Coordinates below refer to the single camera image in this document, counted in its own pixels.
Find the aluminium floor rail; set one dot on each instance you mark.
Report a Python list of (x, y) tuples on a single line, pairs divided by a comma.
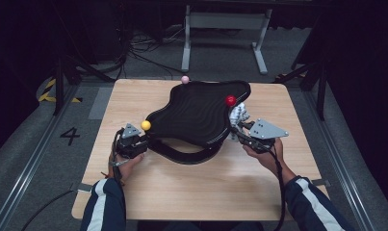
[(342, 166), (31, 163)]

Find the black wavy tray stand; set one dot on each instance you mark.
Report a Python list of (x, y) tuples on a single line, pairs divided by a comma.
[(194, 115)]

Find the grey metal stand frame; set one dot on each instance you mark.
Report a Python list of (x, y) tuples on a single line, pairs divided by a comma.
[(227, 20)]

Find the person's right hand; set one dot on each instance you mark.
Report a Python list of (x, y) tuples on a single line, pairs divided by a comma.
[(271, 159)]

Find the black tripod stand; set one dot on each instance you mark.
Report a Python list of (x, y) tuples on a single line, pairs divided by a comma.
[(59, 86), (321, 96)]

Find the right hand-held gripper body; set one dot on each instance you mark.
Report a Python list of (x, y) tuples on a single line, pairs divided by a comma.
[(262, 133)]

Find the grey tape piece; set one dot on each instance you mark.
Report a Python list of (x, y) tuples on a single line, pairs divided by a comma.
[(324, 183), (82, 187)]

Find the white dotted cloth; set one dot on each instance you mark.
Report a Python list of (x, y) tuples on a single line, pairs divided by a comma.
[(239, 114)]

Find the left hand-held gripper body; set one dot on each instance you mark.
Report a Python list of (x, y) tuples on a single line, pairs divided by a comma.
[(132, 146)]

